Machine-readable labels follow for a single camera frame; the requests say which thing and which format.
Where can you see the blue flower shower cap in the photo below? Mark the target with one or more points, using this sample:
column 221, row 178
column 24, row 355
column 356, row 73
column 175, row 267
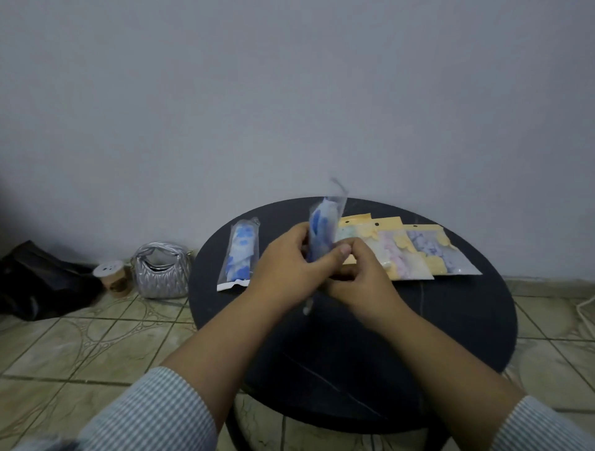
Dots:
column 323, row 227
column 241, row 251

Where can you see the person's right hand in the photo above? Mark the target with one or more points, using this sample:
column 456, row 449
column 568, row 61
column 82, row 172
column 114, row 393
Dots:
column 372, row 292

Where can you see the green print shower cap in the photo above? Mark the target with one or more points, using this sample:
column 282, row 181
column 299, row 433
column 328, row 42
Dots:
column 348, row 232

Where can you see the person's right forearm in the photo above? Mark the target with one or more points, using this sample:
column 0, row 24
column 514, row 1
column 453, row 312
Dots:
column 455, row 376

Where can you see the person's left hand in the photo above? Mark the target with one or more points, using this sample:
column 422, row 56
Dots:
column 283, row 274

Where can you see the ribbon spool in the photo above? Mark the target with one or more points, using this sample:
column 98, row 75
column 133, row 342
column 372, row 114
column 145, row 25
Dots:
column 111, row 276

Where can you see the pink print shower cap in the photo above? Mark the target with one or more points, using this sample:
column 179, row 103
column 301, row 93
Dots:
column 400, row 255

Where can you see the yellow-edged packet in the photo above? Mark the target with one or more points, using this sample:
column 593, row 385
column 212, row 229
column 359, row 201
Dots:
column 386, row 225

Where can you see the black round side table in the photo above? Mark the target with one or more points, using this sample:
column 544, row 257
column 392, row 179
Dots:
column 441, row 325

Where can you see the person's left forearm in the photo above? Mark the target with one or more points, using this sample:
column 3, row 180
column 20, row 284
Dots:
column 209, row 358

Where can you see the cream packet with barcode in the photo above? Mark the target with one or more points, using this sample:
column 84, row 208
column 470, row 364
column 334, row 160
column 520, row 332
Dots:
column 353, row 218

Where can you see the stack of yellow small pouches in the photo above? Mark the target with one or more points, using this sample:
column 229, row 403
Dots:
column 465, row 267

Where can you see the black bag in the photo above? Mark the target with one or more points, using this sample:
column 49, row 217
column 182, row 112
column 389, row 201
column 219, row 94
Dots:
column 42, row 283

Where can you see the silver quilted handbag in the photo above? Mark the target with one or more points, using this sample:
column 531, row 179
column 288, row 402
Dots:
column 162, row 279

